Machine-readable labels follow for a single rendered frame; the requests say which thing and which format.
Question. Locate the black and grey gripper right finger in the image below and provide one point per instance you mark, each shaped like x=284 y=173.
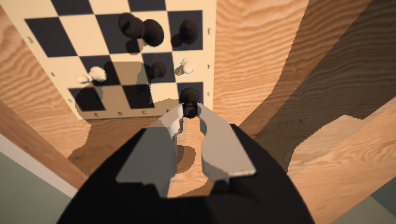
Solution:
x=228 y=153

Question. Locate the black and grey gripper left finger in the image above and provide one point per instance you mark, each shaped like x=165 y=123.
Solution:
x=146 y=158

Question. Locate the white chess pawn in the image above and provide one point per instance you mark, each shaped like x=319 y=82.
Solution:
x=188 y=65
x=96 y=73

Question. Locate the black and cream chessboard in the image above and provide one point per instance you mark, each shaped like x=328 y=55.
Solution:
x=69 y=37

